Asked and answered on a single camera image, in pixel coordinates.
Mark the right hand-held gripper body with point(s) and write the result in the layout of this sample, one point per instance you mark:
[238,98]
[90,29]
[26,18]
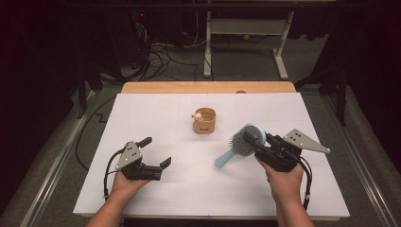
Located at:
[279,156]

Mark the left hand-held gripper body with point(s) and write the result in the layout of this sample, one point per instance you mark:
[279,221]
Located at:
[138,170]

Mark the light blue hairbrush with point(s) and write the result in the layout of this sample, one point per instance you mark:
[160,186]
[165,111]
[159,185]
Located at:
[241,148]

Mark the person's left hand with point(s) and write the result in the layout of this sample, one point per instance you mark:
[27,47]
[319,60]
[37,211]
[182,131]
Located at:
[127,186]

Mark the person's right hand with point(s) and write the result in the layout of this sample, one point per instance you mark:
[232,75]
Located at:
[285,186]

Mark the white board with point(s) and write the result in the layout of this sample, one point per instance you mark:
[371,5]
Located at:
[195,189]

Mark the wooden cup with small figure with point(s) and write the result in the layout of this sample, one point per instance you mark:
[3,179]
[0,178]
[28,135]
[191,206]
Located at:
[205,124]

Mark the wooden table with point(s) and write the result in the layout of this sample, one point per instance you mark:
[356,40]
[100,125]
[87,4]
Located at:
[205,87]

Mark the black metal stand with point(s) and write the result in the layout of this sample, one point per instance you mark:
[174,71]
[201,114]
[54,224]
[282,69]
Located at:
[82,91]
[340,94]

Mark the dark equipment with red light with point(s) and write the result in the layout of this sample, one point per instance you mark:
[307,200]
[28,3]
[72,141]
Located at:
[126,38]

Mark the white metal stand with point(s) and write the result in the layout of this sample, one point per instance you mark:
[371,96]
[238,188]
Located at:
[246,26]

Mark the aluminium floor rail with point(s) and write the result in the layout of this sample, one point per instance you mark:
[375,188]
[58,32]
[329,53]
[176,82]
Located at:
[53,170]
[362,157]

